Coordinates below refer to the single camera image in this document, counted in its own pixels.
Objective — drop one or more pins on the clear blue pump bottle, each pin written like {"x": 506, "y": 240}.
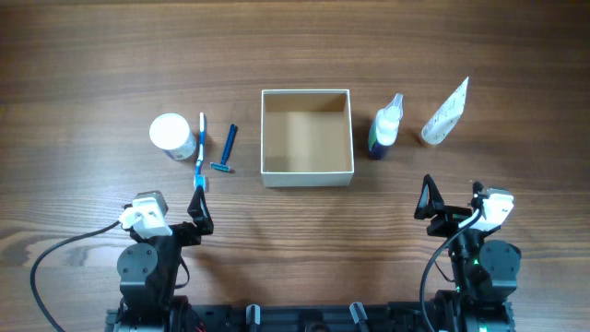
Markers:
{"x": 385, "y": 127}

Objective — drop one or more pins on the blue disposable razor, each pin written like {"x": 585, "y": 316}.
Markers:
{"x": 223, "y": 166}

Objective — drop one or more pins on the white squeeze tube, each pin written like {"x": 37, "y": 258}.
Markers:
{"x": 446, "y": 118}

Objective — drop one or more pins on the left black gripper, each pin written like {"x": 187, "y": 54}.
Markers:
{"x": 182, "y": 231}

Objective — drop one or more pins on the white cotton swab jar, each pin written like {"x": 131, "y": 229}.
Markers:
{"x": 172, "y": 134}

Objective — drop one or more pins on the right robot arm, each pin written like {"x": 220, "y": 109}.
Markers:
{"x": 484, "y": 271}

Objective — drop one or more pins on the blue white toothbrush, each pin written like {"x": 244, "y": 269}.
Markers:
{"x": 199, "y": 179}

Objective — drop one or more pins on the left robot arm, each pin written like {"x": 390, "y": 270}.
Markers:
{"x": 149, "y": 268}

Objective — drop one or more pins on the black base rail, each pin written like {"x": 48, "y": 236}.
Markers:
{"x": 394, "y": 316}

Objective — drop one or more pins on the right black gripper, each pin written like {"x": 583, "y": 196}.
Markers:
{"x": 447, "y": 221}

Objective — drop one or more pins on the white cardboard box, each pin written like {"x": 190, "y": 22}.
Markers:
{"x": 306, "y": 138}

